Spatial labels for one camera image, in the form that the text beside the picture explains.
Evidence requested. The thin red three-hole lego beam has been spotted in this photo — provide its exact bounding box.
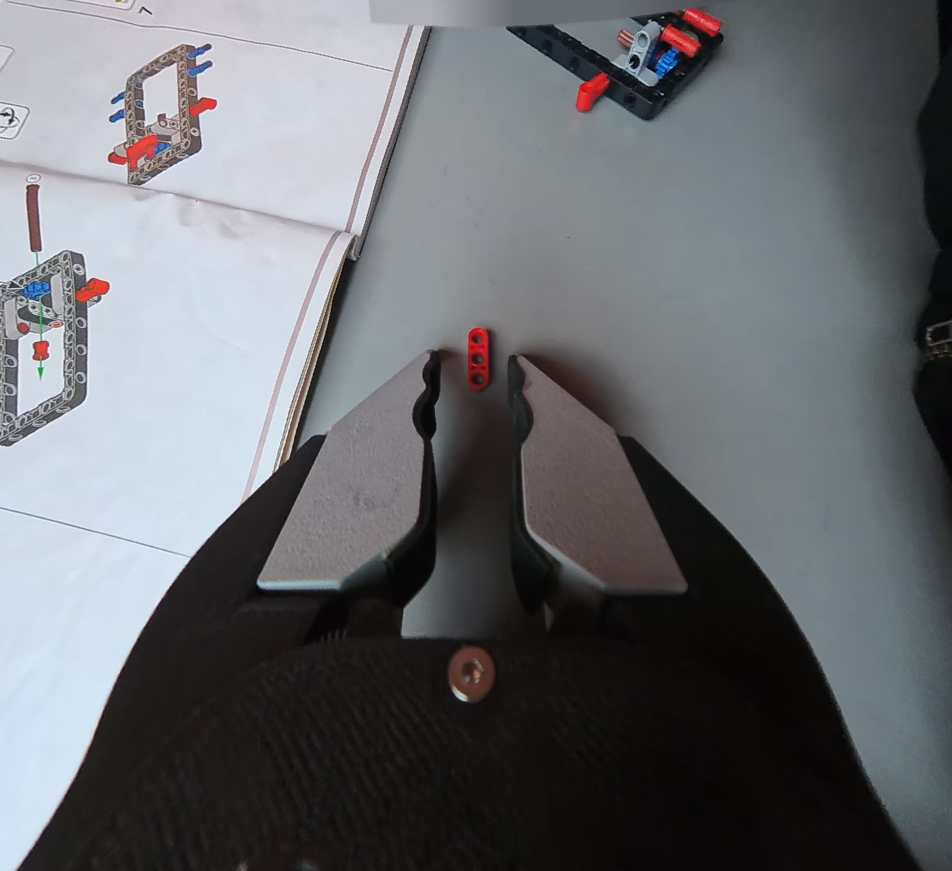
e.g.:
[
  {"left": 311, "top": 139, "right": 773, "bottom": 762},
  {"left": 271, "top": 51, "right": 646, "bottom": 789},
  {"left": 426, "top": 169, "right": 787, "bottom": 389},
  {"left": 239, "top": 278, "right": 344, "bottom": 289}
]
[{"left": 466, "top": 327, "right": 492, "bottom": 393}]

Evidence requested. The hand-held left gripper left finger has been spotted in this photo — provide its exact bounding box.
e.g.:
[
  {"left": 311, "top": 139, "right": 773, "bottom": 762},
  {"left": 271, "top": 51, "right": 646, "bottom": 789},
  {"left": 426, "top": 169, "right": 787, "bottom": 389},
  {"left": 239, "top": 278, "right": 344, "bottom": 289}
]
[{"left": 256, "top": 350, "right": 441, "bottom": 608}]

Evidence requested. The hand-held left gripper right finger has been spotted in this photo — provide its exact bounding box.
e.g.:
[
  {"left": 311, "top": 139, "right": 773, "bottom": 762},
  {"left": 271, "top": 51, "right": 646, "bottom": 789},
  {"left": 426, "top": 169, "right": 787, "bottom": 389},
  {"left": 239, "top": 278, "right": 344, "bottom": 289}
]
[{"left": 507, "top": 354, "right": 689, "bottom": 615}]

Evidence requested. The black lego frame assembly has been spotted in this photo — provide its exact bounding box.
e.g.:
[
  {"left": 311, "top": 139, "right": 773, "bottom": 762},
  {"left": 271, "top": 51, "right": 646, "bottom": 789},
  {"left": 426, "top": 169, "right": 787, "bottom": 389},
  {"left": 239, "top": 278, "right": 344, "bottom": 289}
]
[{"left": 507, "top": 7, "right": 726, "bottom": 122}]

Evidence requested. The lego instruction booklet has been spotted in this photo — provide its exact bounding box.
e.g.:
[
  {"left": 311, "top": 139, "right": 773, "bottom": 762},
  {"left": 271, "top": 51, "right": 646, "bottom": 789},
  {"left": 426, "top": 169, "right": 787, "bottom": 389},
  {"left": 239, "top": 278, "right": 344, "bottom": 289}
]
[{"left": 0, "top": 0, "right": 432, "bottom": 871}]

